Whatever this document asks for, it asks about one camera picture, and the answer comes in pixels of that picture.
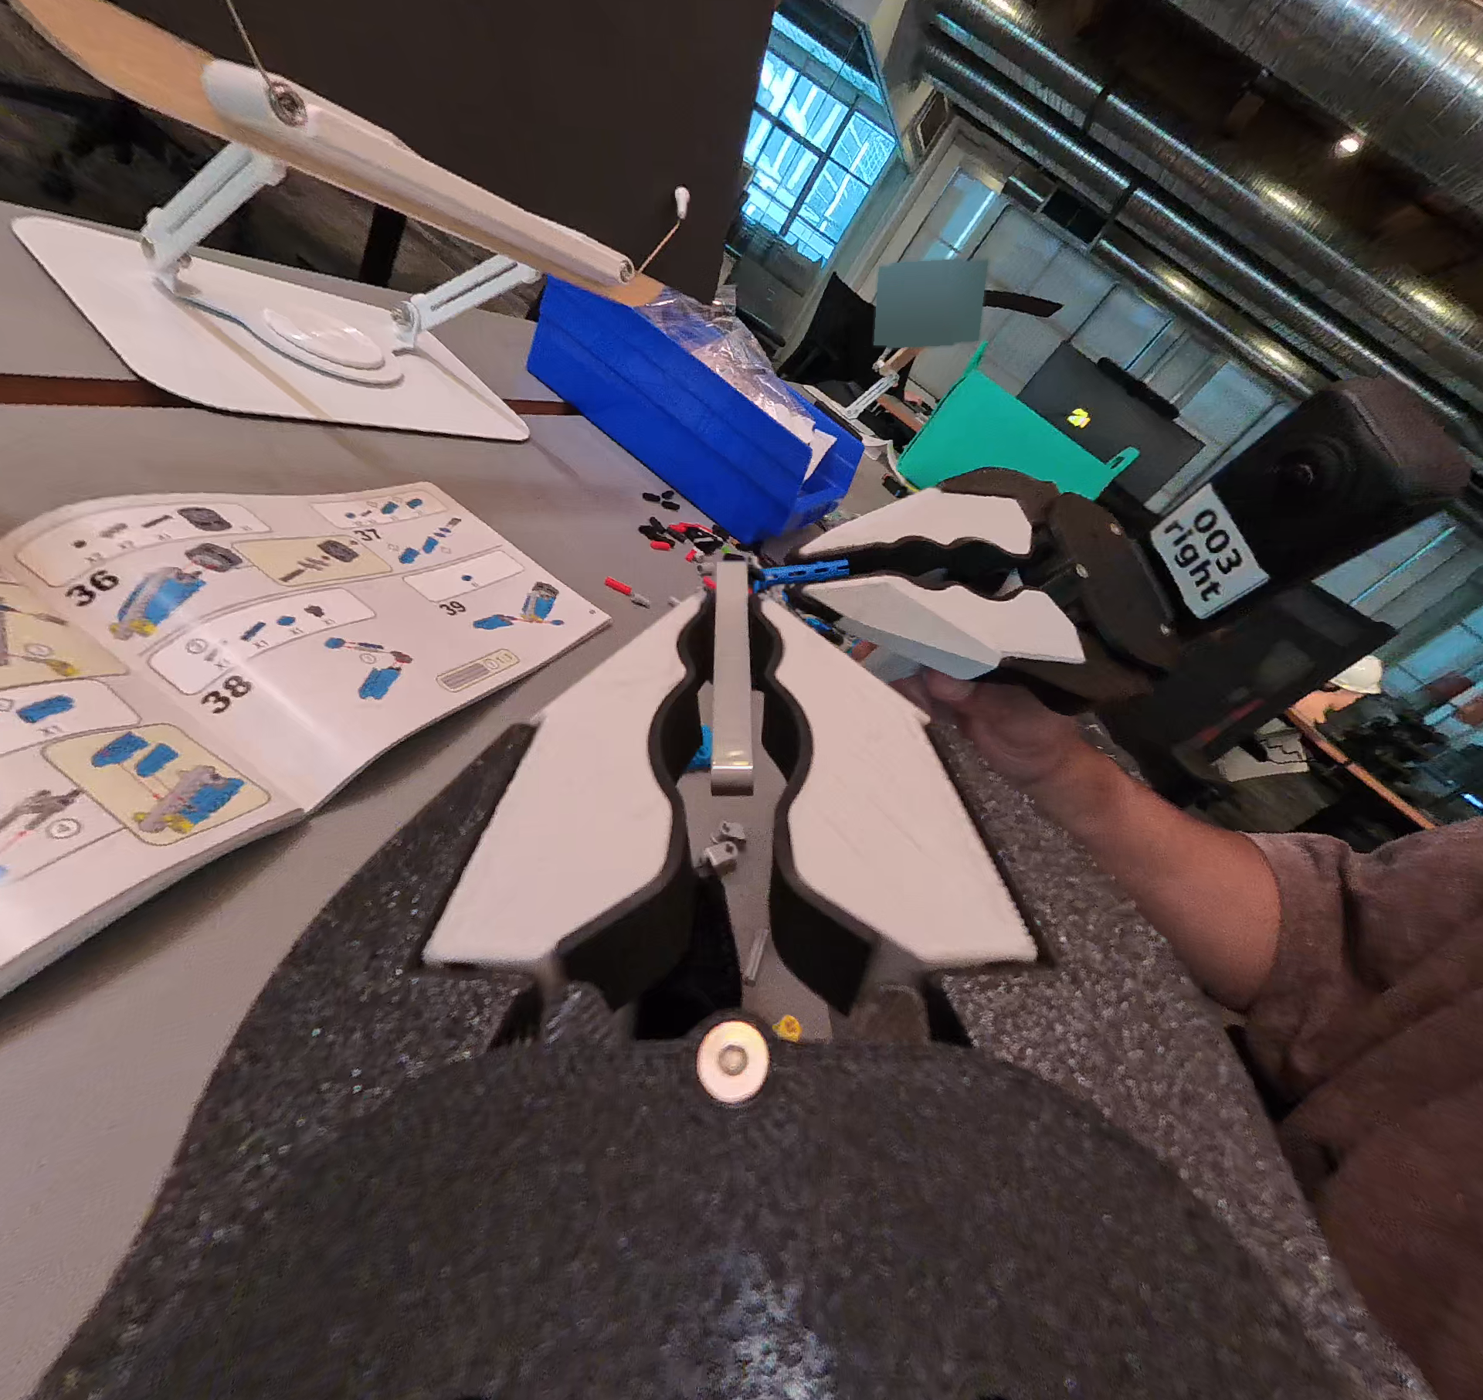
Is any person's right hand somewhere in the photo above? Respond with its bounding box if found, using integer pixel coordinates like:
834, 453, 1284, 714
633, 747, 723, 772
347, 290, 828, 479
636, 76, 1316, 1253
895, 669, 1119, 816

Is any white cable plug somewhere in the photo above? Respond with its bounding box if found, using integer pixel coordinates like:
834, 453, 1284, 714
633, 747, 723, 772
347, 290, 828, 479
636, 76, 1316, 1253
636, 185, 696, 279

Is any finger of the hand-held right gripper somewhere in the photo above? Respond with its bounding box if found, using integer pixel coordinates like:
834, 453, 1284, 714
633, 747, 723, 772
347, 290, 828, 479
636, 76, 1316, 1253
794, 487, 1039, 580
826, 574, 1089, 682

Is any instruction booklet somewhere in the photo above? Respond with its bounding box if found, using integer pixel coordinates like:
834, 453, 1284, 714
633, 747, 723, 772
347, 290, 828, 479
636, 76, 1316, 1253
0, 482, 613, 998

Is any blue plastic bin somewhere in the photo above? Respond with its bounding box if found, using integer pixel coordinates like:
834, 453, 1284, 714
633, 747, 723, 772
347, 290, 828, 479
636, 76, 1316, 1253
528, 276, 868, 550

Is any black monitor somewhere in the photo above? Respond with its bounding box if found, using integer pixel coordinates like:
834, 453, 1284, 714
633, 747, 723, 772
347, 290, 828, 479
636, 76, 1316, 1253
786, 269, 886, 384

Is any person's brown clothing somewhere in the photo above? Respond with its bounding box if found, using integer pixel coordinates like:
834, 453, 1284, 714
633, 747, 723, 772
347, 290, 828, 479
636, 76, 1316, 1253
1240, 821, 1483, 1400

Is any grey desk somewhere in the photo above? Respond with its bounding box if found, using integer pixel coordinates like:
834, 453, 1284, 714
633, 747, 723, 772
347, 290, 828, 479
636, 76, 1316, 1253
0, 200, 929, 1400

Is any teal plastic case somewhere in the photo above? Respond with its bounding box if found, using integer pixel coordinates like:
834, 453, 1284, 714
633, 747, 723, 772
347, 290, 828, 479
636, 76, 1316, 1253
899, 343, 1145, 505

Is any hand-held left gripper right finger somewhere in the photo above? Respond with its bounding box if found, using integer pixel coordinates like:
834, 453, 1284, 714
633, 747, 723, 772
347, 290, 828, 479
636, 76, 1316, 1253
757, 593, 1039, 1014

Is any pile of building block pieces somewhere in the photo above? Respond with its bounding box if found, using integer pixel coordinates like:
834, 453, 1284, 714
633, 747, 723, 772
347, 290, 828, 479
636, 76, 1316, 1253
638, 484, 854, 659

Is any grey beam piece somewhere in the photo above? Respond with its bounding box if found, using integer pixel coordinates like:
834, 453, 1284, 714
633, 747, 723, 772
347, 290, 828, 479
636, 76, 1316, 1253
710, 559, 762, 798

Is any black partition panel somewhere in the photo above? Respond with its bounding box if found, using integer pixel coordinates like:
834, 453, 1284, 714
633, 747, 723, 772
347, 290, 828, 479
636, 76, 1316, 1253
0, 0, 799, 300

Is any thin grey cable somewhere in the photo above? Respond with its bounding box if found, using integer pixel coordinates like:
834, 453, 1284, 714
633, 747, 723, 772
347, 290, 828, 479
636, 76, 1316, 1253
185, 0, 289, 106

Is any white laptop stand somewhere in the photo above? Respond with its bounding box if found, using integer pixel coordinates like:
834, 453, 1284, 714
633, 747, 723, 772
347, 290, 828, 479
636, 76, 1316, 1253
0, 0, 670, 445

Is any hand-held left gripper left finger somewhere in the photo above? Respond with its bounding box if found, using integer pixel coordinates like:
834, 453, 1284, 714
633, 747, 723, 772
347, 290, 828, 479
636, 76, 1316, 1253
423, 590, 712, 1016

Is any dark wall screen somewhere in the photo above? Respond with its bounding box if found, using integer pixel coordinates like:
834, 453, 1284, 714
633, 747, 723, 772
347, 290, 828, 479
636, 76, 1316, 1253
1018, 339, 1207, 500

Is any silver air duct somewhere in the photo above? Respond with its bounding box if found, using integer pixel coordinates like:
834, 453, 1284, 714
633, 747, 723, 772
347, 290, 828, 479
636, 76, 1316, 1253
916, 0, 1483, 387

